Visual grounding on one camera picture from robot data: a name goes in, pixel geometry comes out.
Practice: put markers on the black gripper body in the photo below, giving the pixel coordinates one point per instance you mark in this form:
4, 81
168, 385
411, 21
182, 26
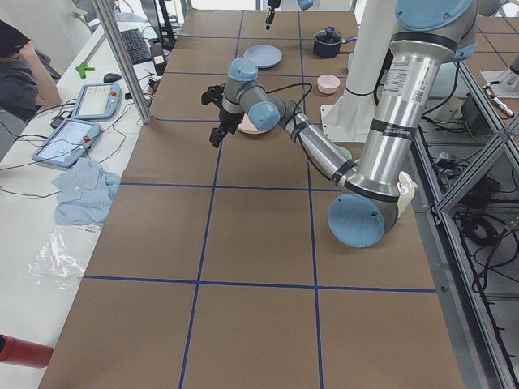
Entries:
228, 120
269, 16

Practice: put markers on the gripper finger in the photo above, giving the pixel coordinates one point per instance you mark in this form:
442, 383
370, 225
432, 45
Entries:
269, 19
217, 135

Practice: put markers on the pink plate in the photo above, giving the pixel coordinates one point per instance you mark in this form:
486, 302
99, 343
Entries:
248, 128

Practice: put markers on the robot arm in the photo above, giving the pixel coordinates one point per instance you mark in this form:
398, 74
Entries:
303, 5
400, 48

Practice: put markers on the blue plate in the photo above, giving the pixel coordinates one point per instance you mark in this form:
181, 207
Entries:
264, 56

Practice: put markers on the dark blue pot with lid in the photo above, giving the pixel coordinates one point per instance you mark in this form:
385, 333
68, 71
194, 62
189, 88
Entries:
328, 42

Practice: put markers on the pink bowl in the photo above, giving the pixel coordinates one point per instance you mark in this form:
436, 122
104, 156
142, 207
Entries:
328, 84

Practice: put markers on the light blue cup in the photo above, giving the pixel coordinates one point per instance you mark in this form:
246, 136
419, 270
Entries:
350, 61

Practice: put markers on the black keyboard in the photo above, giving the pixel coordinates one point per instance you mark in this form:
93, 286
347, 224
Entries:
136, 46

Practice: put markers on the green bowl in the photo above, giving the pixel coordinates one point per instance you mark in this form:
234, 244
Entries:
345, 152

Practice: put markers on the black computer mouse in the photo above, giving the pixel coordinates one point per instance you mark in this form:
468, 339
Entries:
111, 77

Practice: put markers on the far teach pendant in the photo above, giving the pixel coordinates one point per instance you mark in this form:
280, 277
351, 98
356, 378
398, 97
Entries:
97, 101

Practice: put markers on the teach pendant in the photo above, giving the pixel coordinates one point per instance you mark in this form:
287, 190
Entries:
97, 101
68, 142

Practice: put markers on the light blue shirt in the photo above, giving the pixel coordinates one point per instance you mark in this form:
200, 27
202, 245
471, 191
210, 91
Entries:
86, 195

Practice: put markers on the near teach pendant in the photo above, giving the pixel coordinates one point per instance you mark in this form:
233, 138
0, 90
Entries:
68, 142

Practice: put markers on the green tool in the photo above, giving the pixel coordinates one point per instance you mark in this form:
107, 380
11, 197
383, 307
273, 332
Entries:
83, 68

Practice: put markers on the cream toaster with bread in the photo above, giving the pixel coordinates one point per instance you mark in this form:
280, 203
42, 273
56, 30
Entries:
407, 188

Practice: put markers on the seated person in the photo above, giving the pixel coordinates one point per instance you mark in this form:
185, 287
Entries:
28, 80

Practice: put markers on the clear plastic bag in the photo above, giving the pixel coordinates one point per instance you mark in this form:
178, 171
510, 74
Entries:
62, 260

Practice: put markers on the red bottle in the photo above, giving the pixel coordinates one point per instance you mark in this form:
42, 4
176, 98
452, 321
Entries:
16, 351

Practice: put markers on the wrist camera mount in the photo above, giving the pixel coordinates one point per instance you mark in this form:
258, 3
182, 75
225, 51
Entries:
214, 94

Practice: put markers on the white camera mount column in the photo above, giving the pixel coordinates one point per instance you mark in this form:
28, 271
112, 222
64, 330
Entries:
349, 119

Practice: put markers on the aluminium frame post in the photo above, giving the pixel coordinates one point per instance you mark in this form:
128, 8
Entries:
109, 24

